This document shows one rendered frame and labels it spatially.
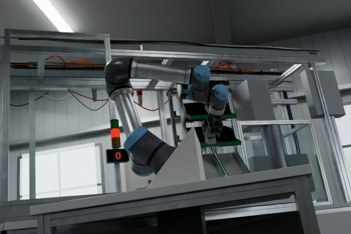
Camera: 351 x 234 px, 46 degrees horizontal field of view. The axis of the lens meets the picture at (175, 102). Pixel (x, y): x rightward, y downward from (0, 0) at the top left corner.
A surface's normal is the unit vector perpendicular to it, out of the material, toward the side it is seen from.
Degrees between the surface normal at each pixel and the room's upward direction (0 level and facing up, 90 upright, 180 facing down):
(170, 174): 90
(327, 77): 90
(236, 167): 45
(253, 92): 90
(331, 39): 90
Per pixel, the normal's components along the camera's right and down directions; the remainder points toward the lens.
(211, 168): 0.02, -0.91
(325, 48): -0.15, -0.32
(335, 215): 0.32, -0.36
